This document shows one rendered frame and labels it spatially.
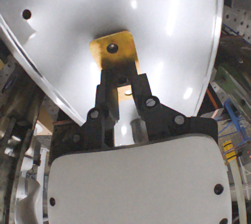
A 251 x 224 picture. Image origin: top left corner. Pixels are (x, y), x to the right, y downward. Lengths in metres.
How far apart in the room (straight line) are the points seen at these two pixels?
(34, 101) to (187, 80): 0.21
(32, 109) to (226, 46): 0.31
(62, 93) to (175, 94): 0.15
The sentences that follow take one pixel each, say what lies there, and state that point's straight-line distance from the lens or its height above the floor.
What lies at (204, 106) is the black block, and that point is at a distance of 0.32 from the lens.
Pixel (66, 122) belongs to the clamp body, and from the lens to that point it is 0.34.
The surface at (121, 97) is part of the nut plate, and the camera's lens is 0.15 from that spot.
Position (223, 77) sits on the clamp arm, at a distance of 0.21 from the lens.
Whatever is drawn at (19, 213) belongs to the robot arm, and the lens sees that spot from 0.62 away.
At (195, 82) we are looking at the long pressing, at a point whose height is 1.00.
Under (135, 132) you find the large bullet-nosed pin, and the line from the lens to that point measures 0.21.
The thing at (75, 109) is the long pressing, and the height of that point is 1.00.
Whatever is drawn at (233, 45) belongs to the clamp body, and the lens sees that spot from 0.26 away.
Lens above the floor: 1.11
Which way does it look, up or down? 39 degrees down
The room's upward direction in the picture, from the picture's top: 175 degrees clockwise
